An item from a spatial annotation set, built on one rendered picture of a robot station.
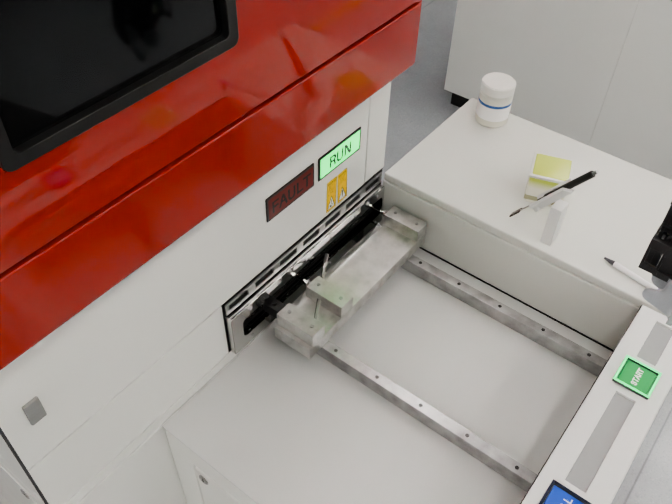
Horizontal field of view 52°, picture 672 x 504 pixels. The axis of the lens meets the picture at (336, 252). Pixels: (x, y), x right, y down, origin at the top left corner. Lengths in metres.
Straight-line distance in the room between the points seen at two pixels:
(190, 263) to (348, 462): 0.40
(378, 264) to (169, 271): 0.47
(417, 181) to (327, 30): 0.50
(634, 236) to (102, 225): 0.95
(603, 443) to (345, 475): 0.39
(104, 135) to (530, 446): 0.82
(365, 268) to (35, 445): 0.64
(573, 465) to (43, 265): 0.73
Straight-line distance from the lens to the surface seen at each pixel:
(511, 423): 1.22
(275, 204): 1.11
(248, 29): 0.83
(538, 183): 1.34
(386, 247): 1.35
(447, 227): 1.37
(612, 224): 1.38
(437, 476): 1.15
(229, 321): 1.16
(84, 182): 0.74
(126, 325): 0.99
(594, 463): 1.07
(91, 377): 1.00
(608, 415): 1.11
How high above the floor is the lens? 1.84
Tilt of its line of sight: 46 degrees down
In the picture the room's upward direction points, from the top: 2 degrees clockwise
